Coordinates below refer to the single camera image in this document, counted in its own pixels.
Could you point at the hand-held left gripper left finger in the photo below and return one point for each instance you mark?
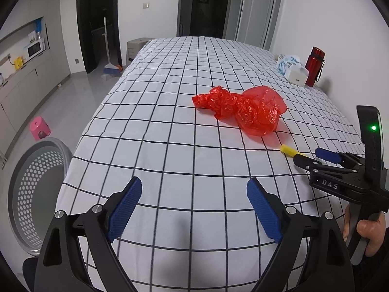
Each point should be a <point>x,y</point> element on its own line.
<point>124,210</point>

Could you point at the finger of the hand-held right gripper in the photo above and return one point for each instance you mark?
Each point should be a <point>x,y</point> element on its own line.
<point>328,155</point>
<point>304,160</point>

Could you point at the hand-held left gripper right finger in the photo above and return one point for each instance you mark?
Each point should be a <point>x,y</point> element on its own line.
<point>264,210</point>

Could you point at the yellow foam dart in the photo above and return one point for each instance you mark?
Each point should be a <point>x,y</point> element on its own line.
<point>287,150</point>

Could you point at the grey perforated basket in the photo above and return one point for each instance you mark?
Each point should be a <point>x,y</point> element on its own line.
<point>33,170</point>

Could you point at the person's right hand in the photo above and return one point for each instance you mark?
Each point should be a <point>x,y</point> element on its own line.
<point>375,234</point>

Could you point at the red plastic bag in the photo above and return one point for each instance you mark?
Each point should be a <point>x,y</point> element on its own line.
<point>258,112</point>

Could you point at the checked white tablecloth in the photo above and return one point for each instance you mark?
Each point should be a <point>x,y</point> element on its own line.
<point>182,146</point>

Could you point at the white square box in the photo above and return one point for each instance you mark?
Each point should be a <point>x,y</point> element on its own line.
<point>297,74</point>

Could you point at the red thermos bottle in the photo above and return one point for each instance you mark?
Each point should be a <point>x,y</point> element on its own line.
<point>313,67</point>

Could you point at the blue white tissue pack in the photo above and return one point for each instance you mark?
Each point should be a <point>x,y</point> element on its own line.
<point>287,64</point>

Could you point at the pink plastic stool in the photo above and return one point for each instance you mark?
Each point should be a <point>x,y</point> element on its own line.
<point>38,126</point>

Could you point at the blue broom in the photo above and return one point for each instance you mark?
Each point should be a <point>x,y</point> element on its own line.
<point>111,69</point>

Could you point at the grey base cabinet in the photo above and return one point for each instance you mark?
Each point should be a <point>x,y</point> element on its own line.
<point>27,91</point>

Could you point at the beige lidded bin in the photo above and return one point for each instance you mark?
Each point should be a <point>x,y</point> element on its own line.
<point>136,48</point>

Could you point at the yellow box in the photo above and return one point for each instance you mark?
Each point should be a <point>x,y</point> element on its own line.
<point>18,63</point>

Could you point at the white microwave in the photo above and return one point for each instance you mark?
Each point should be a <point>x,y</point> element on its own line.
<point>35,48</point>

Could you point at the blue box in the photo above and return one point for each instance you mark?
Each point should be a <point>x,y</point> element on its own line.
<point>38,26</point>

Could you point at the black door frame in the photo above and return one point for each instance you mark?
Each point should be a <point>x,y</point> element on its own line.
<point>80,21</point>

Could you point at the grey door frame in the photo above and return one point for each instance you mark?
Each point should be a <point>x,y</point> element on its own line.
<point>182,6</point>

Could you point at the grey wall cabinet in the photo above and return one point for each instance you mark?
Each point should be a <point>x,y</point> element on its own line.
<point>27,6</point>

